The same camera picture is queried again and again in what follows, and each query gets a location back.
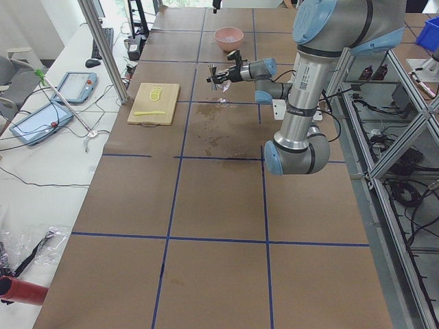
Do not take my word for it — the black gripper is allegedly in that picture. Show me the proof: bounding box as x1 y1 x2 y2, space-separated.
206 49 246 84

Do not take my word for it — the steel double jigger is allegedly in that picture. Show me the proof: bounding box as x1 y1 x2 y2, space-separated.
208 64 217 91

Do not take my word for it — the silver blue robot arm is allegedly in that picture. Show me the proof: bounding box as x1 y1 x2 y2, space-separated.
206 0 406 175

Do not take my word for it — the clear wine glass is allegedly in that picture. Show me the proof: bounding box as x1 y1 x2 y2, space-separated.
216 80 231 107

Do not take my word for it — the clear ice cubes pile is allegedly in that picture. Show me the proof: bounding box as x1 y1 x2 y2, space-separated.
219 35 239 44

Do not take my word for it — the pink bowl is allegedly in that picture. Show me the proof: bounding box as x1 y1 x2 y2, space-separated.
214 27 244 52

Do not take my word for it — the bamboo cutting board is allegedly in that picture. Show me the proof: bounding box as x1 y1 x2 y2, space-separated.
127 83 180 125

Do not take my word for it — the yellow plastic knife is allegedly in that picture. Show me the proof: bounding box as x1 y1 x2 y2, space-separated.
134 110 167 116

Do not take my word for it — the black power adapter box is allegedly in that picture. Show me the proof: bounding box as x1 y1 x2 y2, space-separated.
128 35 146 61

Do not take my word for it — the black keyboard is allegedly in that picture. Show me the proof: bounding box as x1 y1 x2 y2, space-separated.
91 27 115 59

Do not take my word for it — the black computer mouse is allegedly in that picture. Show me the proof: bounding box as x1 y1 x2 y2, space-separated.
84 58 101 69

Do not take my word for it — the far blue teach pendant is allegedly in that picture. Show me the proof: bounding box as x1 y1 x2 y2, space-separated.
56 71 97 104

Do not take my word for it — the blue teach pendant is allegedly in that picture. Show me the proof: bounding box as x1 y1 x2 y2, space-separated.
9 101 73 146
56 71 97 104

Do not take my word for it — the near blue teach pendant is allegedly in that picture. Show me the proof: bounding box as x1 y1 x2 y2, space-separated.
9 101 73 146

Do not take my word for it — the metal rod with green tip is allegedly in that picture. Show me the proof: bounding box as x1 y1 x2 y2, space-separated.
34 69 98 138

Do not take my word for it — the blue storage bin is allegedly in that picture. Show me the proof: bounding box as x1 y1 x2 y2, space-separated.
416 16 439 51

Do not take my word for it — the clear plastic bag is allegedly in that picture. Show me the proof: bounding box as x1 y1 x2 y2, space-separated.
1 226 71 278

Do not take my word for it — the red thermos bottle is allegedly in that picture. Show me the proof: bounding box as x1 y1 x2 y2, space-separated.
1 276 49 306

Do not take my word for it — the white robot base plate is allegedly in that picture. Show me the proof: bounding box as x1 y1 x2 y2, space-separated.
272 98 323 121

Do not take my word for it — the aluminium frame post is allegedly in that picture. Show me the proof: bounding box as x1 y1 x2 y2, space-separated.
78 0 129 104

